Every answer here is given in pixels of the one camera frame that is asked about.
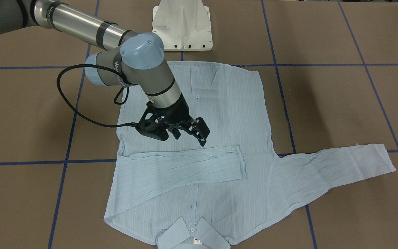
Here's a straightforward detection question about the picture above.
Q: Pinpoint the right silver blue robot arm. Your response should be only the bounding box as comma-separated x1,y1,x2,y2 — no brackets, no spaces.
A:
0,0,210,146

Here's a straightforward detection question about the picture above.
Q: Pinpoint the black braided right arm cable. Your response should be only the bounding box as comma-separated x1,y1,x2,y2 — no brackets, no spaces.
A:
57,64,141,128

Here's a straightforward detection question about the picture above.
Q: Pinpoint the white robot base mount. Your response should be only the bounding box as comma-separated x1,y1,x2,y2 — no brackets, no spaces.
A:
152,0,213,52

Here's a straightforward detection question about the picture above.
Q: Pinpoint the light blue button-up shirt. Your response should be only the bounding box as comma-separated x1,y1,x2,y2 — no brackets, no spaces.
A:
104,61,396,249

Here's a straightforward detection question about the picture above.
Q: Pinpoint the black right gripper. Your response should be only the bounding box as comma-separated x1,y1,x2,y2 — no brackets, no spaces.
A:
146,98,210,147

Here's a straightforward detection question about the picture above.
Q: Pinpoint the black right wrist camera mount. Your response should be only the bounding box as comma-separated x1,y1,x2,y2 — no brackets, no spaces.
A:
135,107,169,141

